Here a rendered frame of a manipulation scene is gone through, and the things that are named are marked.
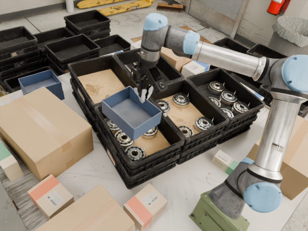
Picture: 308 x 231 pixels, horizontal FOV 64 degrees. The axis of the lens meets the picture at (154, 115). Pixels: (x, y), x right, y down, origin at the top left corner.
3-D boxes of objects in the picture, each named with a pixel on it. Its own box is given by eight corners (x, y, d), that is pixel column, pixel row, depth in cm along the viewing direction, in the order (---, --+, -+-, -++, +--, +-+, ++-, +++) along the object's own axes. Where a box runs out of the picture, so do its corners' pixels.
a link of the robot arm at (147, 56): (165, 49, 89) (148, 54, 84) (162, 60, 92) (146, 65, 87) (151, 40, 92) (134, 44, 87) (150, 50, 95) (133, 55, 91)
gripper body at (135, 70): (143, 74, 104) (148, 48, 96) (156, 85, 100) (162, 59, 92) (129, 79, 99) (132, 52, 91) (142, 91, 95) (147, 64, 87)
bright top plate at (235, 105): (253, 111, 149) (253, 110, 148) (240, 115, 145) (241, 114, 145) (242, 100, 155) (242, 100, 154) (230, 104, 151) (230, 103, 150)
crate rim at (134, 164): (185, 144, 119) (186, 141, 117) (130, 169, 105) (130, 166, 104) (143, 94, 140) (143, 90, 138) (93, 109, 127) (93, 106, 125)
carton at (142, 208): (148, 190, 122) (149, 183, 117) (165, 208, 117) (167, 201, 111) (123, 211, 113) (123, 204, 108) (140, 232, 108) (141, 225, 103)
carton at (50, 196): (75, 203, 113) (73, 196, 108) (52, 223, 106) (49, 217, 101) (54, 182, 119) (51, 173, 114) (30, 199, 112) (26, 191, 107)
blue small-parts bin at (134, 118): (160, 123, 103) (162, 111, 98) (133, 141, 95) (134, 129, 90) (129, 97, 112) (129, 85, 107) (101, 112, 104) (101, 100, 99)
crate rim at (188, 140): (229, 123, 132) (230, 120, 130) (185, 144, 119) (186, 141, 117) (184, 80, 153) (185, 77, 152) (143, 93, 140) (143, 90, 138)
